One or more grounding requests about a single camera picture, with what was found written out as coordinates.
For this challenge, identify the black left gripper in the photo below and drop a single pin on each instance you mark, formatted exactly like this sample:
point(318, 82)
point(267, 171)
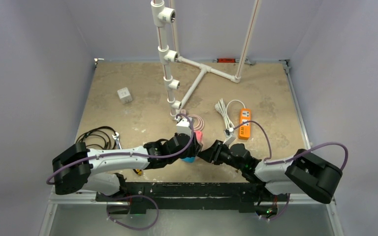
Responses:
point(194, 149)

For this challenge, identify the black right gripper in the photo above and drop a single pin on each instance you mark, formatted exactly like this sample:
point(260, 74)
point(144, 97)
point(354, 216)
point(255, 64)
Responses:
point(216, 151)

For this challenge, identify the blue plug adapter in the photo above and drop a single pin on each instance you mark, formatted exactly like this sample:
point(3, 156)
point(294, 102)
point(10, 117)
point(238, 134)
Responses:
point(189, 159)

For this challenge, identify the pink plug adapter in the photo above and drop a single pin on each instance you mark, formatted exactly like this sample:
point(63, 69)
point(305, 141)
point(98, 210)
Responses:
point(199, 139)

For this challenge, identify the orange power strip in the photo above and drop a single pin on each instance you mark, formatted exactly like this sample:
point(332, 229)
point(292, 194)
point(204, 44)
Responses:
point(245, 129)

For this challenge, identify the white cube socket adapter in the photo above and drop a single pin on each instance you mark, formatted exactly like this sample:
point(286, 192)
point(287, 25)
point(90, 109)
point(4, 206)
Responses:
point(124, 95)

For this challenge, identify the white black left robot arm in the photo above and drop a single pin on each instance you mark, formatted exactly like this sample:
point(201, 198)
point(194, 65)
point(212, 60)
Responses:
point(81, 168)

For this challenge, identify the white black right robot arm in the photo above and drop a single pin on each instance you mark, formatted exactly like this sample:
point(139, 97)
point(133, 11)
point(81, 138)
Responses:
point(303, 173)

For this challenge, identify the silver open-end wrench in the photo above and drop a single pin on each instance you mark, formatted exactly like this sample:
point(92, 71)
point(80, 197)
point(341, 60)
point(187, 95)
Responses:
point(116, 138)

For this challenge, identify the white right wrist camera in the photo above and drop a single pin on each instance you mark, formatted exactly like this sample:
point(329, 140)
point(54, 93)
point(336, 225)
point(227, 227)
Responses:
point(229, 136)

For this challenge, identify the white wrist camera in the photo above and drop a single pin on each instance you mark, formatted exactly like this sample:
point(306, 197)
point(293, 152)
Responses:
point(184, 129)
point(229, 136)

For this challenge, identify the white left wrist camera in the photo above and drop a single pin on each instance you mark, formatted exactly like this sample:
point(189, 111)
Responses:
point(184, 129)

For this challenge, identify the yellow black handled screwdriver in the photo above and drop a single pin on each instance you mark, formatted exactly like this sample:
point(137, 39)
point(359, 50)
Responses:
point(138, 172)

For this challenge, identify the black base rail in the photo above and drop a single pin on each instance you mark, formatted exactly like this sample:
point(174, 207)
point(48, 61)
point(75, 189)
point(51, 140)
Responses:
point(242, 197)

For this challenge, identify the white PVC pipe frame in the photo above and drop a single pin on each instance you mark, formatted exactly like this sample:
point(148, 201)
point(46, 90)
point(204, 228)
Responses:
point(162, 16)

